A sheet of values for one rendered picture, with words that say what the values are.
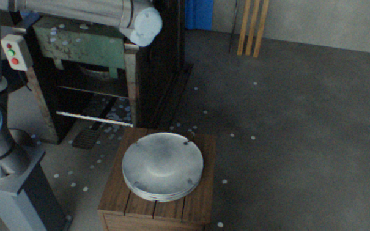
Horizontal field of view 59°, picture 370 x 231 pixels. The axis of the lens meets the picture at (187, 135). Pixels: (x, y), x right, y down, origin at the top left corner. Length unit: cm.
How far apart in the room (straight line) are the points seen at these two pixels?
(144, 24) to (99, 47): 55
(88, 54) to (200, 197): 76
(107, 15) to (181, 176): 57
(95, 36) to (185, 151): 59
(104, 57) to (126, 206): 64
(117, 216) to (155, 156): 25
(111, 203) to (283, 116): 125
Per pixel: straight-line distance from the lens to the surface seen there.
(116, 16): 89
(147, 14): 89
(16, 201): 121
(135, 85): 138
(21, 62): 152
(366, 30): 284
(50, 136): 188
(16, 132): 194
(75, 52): 149
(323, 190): 173
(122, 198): 114
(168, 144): 124
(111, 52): 141
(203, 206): 112
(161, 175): 114
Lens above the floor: 129
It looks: 46 degrees down
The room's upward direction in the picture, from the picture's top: 2 degrees clockwise
